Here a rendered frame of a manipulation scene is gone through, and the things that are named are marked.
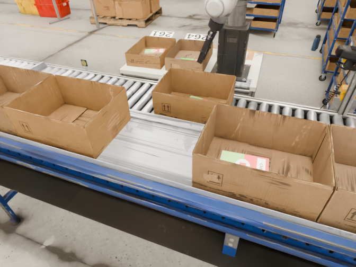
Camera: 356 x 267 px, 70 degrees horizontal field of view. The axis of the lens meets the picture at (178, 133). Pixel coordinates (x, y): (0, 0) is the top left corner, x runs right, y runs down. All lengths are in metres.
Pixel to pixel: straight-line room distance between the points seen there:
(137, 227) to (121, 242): 0.70
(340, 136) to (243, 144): 0.33
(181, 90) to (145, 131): 0.56
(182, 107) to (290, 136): 0.55
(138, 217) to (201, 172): 0.44
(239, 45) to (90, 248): 1.60
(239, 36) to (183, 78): 0.44
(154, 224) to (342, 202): 0.69
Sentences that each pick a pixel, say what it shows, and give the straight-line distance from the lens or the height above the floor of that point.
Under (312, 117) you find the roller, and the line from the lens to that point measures 1.56.
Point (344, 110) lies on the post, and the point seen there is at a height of 0.77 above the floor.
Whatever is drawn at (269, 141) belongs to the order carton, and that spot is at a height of 0.92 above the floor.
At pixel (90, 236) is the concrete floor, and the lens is 1.91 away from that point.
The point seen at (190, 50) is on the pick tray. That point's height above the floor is 0.77.
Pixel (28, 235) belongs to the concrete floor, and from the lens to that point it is 2.09.
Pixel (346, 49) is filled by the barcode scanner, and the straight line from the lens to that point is 1.54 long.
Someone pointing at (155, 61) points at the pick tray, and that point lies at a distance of 1.93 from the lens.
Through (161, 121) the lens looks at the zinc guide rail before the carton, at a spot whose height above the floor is 0.89.
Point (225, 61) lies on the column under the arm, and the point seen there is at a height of 0.87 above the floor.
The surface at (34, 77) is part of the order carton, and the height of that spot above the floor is 1.01.
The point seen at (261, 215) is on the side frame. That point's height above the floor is 0.91.
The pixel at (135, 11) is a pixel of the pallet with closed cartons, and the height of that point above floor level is 0.27.
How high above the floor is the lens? 1.59
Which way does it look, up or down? 40 degrees down
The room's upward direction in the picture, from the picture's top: 2 degrees counter-clockwise
